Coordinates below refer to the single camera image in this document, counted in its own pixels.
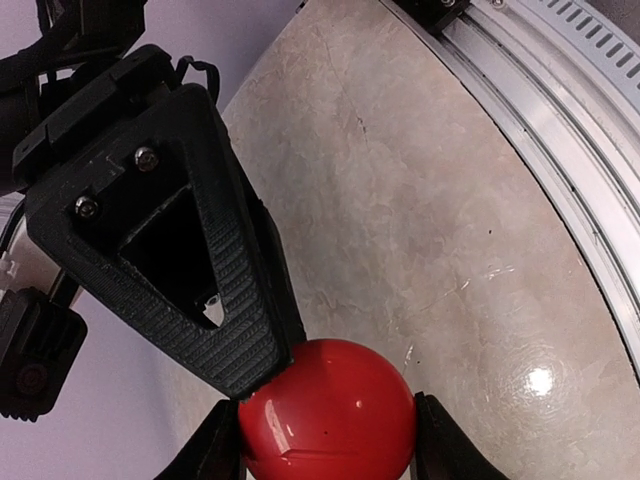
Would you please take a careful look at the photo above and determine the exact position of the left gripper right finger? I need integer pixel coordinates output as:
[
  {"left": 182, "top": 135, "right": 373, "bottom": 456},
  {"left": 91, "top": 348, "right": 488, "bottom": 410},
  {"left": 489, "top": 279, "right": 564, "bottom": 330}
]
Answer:
[{"left": 409, "top": 393, "right": 508, "bottom": 480}]

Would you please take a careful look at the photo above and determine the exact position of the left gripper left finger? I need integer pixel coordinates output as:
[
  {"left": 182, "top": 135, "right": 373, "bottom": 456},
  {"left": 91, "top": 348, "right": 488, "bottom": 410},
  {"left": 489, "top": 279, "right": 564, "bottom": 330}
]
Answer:
[{"left": 155, "top": 400, "right": 247, "bottom": 480}]

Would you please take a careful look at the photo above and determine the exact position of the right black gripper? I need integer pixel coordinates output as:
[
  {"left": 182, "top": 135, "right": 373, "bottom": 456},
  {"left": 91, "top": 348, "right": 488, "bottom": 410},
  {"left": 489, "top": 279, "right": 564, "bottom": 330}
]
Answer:
[{"left": 13, "top": 45, "right": 188, "bottom": 190}]

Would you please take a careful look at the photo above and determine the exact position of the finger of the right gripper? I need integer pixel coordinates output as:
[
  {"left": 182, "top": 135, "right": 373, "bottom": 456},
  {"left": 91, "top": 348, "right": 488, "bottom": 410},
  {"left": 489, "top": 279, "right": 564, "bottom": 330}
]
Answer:
[{"left": 25, "top": 84, "right": 306, "bottom": 400}]

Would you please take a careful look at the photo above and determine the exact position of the red round charging case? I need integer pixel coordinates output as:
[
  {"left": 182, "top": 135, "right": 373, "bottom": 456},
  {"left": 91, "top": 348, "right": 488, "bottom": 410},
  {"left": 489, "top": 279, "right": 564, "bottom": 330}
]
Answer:
[{"left": 238, "top": 339, "right": 417, "bottom": 479}]

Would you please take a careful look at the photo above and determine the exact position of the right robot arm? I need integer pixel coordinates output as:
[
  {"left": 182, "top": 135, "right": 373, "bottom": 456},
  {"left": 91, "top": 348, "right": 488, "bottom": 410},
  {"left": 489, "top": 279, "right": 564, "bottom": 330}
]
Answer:
[{"left": 1, "top": 1, "right": 305, "bottom": 400}]

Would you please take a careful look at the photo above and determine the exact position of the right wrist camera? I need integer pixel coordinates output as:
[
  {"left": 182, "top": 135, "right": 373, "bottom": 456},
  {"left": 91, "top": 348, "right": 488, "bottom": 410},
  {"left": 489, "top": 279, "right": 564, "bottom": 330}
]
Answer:
[{"left": 1, "top": 288, "right": 88, "bottom": 422}]

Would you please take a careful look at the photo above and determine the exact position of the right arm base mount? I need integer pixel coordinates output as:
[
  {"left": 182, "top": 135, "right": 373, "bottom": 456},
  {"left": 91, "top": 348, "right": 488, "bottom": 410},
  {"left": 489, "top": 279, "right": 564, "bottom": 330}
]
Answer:
[{"left": 393, "top": 0, "right": 471, "bottom": 36}]

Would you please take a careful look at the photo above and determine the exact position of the front aluminium rail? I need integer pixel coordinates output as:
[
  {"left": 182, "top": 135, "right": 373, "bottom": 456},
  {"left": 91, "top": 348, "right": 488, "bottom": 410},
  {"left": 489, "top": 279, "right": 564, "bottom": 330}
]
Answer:
[{"left": 379, "top": 0, "right": 640, "bottom": 381}]

